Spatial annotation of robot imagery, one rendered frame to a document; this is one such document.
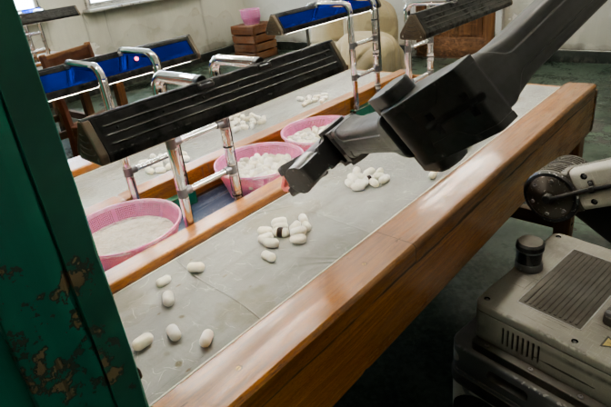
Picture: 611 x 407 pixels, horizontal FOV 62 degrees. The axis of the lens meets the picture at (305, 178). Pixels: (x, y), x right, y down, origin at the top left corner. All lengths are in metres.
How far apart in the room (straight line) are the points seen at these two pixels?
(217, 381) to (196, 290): 0.27
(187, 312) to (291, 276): 0.20
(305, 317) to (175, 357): 0.22
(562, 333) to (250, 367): 0.76
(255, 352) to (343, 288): 0.20
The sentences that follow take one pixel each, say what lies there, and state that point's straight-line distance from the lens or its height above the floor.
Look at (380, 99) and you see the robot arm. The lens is 0.56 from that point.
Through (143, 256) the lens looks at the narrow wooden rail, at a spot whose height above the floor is 0.76.
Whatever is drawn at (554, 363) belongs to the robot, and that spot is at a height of 0.41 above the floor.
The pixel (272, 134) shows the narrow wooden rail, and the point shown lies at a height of 0.76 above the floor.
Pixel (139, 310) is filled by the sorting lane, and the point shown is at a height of 0.74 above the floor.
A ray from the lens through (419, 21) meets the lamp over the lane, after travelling 1.51.
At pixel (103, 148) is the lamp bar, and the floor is 1.07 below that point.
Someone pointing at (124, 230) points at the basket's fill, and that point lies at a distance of 1.32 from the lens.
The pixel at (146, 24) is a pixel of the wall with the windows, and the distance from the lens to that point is 6.88.
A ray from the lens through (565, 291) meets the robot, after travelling 1.43.
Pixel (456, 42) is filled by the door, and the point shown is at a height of 0.18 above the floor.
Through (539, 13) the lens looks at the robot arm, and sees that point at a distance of 0.56.
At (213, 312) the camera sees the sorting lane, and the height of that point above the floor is 0.74.
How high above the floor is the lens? 1.32
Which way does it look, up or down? 25 degrees down
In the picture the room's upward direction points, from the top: 7 degrees counter-clockwise
